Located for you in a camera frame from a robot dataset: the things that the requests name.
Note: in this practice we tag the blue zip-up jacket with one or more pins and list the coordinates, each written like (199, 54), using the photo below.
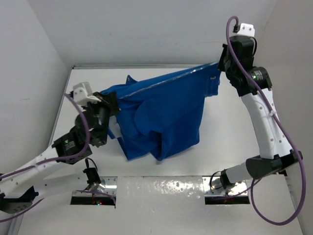
(162, 115)

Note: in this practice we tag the metal base plate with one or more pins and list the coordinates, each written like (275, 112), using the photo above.
(212, 187)
(108, 186)

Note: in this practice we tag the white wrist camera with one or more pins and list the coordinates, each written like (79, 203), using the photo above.
(244, 29)
(83, 95)

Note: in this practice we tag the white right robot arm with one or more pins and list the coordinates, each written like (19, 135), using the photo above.
(254, 87)

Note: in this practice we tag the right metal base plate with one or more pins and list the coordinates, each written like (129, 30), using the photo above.
(212, 187)

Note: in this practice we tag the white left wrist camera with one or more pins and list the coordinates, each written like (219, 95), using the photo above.
(83, 95)

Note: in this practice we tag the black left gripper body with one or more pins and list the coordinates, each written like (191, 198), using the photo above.
(102, 112)

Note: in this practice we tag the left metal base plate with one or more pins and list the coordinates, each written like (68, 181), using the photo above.
(108, 186)

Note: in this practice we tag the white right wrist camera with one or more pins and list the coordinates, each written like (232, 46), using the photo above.
(244, 29)

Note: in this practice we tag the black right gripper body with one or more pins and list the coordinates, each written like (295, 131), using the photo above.
(228, 68)

